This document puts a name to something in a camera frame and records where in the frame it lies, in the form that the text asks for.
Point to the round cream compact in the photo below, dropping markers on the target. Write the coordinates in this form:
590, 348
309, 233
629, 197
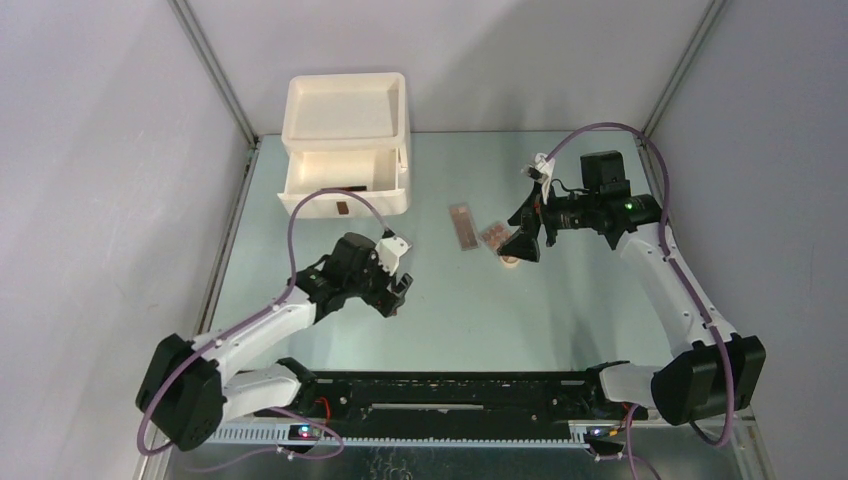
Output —
509, 261

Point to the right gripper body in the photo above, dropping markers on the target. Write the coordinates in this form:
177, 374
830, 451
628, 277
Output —
558, 213

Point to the small square blush palette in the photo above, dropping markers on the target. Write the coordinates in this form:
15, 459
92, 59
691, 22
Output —
495, 235

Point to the white top drawer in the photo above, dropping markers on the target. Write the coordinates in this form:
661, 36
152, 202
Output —
382, 171

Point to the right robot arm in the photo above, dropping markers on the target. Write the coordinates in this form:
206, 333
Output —
714, 370

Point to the long eyeshadow palette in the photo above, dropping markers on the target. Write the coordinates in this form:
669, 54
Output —
462, 220

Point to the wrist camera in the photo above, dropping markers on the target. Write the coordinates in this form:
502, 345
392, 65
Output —
390, 252
541, 170

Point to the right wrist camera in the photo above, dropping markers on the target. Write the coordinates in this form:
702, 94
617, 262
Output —
541, 170

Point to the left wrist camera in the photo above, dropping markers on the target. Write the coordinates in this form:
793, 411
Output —
390, 252

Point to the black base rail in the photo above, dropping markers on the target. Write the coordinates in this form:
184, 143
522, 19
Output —
456, 406

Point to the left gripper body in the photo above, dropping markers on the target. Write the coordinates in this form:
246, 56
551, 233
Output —
373, 285

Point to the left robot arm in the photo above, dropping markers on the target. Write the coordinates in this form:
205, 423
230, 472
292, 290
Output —
191, 387

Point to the aluminium frame rail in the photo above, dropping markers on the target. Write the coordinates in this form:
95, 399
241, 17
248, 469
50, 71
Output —
200, 43

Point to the white drawer organizer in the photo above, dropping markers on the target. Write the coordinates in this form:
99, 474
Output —
345, 112

